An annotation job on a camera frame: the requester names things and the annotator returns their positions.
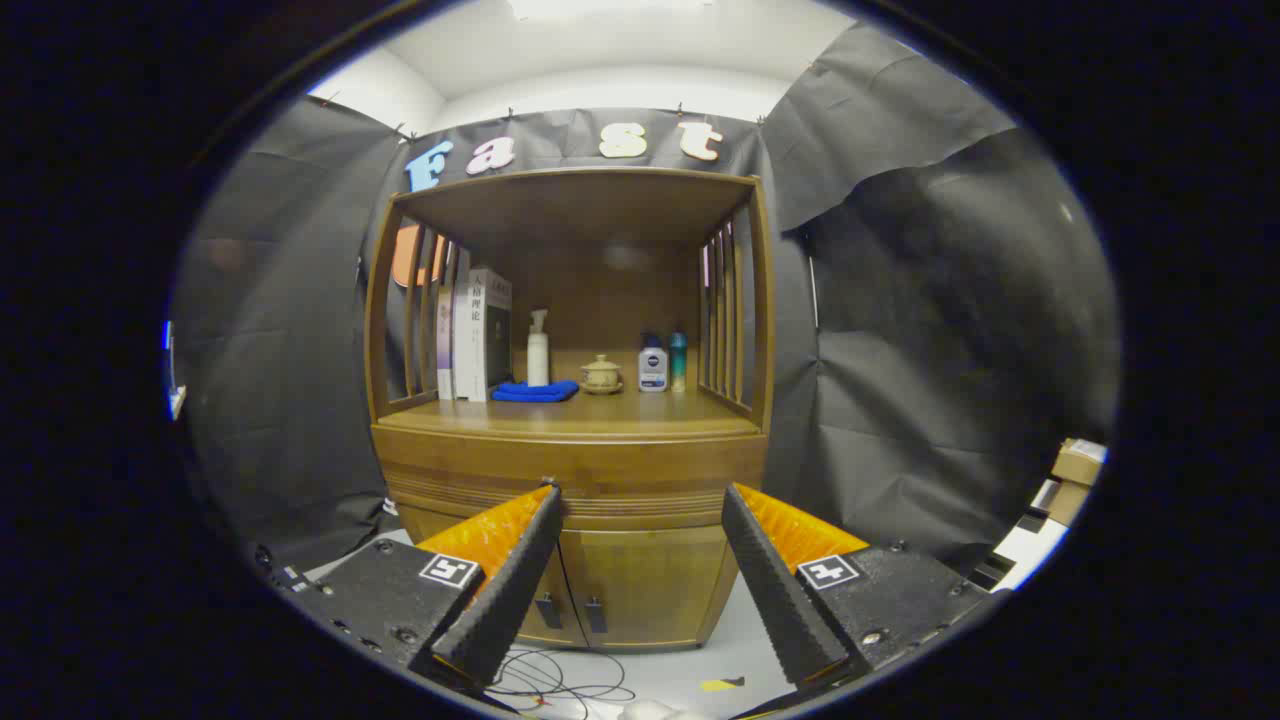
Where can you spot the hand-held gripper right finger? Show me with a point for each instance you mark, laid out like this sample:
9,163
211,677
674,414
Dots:
775,590

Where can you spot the teal bottle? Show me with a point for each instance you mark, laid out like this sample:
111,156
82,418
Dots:
678,362

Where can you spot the wooden cabinet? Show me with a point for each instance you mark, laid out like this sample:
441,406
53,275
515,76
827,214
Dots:
600,200

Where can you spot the white book with dark cover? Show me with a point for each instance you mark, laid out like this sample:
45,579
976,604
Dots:
495,340

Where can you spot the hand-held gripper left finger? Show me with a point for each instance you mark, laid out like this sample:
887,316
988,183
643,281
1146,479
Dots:
510,590

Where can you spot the yellow and black tape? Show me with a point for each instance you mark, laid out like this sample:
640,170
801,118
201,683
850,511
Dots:
722,684

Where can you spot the ceiling light panel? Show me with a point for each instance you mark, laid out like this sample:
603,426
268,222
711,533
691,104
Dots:
610,8

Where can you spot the wooden countertop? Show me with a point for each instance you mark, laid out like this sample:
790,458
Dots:
640,410

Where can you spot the purple and white book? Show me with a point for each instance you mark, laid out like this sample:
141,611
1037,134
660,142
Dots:
444,345

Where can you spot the blue folded cloth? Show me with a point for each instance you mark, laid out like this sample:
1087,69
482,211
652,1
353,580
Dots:
535,391

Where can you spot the cardboard box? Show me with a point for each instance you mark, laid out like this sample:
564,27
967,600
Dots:
1066,503
1078,462

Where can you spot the beige lidded teacup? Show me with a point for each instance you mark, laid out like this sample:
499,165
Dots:
601,376

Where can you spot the white pump bottle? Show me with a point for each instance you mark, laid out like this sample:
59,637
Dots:
538,360

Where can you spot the white lotion bottle blue cap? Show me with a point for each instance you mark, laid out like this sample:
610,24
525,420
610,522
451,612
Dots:
652,370

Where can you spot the white board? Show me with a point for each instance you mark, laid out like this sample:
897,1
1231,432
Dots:
1030,548

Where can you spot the black power strip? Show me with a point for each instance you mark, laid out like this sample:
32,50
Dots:
290,577

